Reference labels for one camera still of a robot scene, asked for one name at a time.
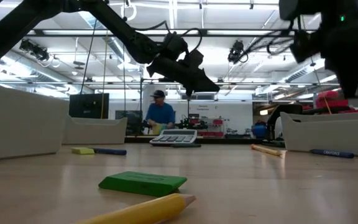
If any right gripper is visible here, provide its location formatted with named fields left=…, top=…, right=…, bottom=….
left=320, top=12, right=358, bottom=99

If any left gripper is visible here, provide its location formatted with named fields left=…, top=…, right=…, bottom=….
left=146, top=57, right=221, bottom=97

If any green crayon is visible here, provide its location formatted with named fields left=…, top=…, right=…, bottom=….
left=171, top=142, right=202, bottom=148

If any blue marker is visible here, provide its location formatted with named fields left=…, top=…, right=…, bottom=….
left=91, top=147, right=127, bottom=156
left=309, top=148, right=356, bottom=159

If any light orange pencil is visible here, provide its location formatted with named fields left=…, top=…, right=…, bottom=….
left=250, top=143, right=285, bottom=158

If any green eraser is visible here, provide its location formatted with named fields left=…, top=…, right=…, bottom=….
left=98, top=170, right=188, bottom=198

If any yellow pencil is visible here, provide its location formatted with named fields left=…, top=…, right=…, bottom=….
left=73, top=192, right=197, bottom=224

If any red toolbox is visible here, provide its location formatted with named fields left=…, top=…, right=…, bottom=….
left=314, top=90, right=358, bottom=114

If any person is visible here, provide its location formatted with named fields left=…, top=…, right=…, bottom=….
left=143, top=89, right=177, bottom=135

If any grey plastic bin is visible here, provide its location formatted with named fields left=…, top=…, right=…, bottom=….
left=0, top=81, right=70, bottom=162
left=61, top=114, right=129, bottom=146
left=280, top=105, right=358, bottom=158

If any grey desk calculator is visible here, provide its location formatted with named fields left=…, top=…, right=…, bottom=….
left=149, top=129, right=198, bottom=147

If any blue round container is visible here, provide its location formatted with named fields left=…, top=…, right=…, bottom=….
left=252, top=121, right=269, bottom=139

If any dark screen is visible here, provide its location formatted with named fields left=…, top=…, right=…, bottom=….
left=115, top=110, right=143, bottom=136

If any black monitor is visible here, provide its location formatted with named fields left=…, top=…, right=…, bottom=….
left=68, top=92, right=110, bottom=120

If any yellow sticky note pad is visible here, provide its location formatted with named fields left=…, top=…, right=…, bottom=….
left=70, top=146, right=96, bottom=156

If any black ceiling spotlight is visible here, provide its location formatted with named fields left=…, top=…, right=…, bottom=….
left=19, top=39, right=51, bottom=62

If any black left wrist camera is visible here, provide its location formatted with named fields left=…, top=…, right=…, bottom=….
left=183, top=49, right=205, bottom=68

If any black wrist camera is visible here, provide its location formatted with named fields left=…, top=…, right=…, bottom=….
left=290, top=29, right=322, bottom=64
left=183, top=49, right=205, bottom=68

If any black overhead camera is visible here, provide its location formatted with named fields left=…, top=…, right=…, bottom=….
left=227, top=39, right=249, bottom=65

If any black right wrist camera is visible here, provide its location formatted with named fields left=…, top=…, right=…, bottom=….
left=290, top=29, right=322, bottom=64

